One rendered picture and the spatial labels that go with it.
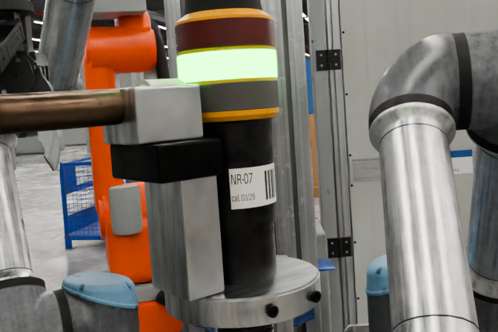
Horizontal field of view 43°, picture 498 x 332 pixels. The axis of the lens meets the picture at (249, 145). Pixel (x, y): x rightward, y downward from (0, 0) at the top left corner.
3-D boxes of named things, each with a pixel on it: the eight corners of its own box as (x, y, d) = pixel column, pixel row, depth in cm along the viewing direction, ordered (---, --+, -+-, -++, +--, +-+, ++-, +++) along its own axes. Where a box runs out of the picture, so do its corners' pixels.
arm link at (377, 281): (367, 321, 111) (363, 246, 110) (447, 321, 109) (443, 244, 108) (367, 349, 99) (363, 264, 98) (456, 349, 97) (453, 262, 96)
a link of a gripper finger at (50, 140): (83, 156, 83) (51, 93, 82) (74, 161, 77) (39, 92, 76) (61, 167, 83) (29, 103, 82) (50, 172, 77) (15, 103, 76)
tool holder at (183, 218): (184, 360, 22) (162, 82, 22) (96, 315, 28) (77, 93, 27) (355, 297, 28) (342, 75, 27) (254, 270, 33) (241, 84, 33)
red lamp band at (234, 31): (215, 46, 25) (213, 14, 25) (157, 56, 28) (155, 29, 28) (296, 46, 27) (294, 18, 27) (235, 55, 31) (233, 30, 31)
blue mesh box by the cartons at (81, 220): (63, 249, 706) (55, 162, 698) (111, 225, 830) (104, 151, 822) (137, 248, 687) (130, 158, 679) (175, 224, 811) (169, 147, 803)
